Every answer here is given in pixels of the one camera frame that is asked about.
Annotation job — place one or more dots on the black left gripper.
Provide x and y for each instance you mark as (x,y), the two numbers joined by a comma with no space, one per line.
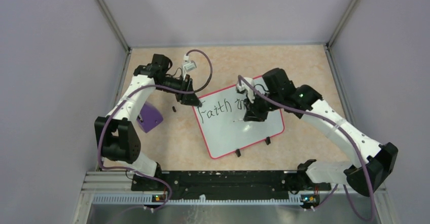
(186,95)

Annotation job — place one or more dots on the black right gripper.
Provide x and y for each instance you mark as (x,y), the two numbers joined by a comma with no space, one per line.
(252,112)

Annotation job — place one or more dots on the red framed whiteboard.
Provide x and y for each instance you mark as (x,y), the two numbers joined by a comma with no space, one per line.
(222,136)

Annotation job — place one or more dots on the purple wedge eraser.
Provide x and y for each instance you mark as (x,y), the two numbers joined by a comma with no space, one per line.
(149,117)

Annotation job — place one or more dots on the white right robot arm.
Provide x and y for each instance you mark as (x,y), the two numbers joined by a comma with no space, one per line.
(369,161)

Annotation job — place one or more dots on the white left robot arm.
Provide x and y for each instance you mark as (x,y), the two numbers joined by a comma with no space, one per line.
(117,139)

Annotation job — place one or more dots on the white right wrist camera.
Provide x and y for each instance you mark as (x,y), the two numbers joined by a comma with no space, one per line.
(246,86)

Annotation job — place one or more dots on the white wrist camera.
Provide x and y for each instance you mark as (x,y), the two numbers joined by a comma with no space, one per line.
(246,86)
(187,65)

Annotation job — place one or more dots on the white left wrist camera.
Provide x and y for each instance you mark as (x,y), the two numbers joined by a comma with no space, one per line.
(187,65)

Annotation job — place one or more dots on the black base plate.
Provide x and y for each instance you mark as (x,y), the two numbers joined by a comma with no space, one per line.
(229,185)

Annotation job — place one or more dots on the white cable duct rail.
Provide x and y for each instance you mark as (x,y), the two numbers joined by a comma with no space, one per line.
(148,199)

